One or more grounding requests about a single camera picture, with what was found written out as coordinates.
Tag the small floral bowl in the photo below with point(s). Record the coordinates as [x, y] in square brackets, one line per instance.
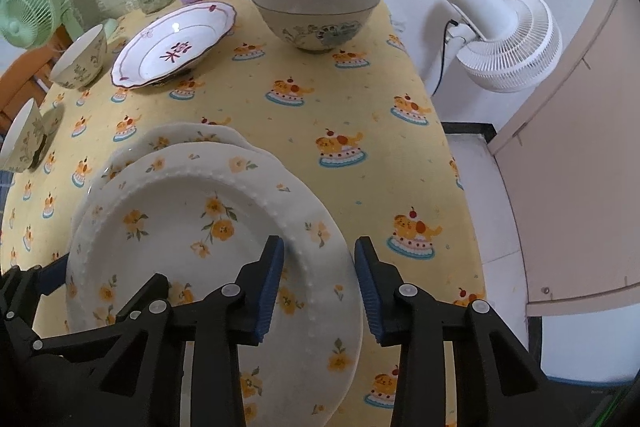
[82, 67]
[25, 142]

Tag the large grey bowl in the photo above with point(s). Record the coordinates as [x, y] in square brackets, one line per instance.
[315, 32]

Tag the yellow floral white plate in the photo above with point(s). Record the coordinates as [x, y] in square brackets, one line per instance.
[175, 217]
[170, 132]

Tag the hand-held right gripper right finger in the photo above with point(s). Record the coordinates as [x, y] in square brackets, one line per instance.
[370, 294]

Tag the yellow printed tablecloth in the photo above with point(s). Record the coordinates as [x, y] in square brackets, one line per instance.
[340, 107]

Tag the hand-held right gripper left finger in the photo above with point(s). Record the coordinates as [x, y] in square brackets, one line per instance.
[267, 294]

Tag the green desk fan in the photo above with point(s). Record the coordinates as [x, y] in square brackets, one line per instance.
[30, 12]

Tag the red-rimmed white plate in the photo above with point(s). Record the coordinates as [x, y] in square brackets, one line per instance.
[150, 57]

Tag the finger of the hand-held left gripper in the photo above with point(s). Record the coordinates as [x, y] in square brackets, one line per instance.
[51, 276]
[135, 309]

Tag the wooden headboard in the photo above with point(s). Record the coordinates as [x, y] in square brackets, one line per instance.
[20, 72]

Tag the white fan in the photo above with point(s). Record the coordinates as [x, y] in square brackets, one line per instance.
[510, 42]

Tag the beige door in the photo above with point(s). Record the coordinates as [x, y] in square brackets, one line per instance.
[575, 157]

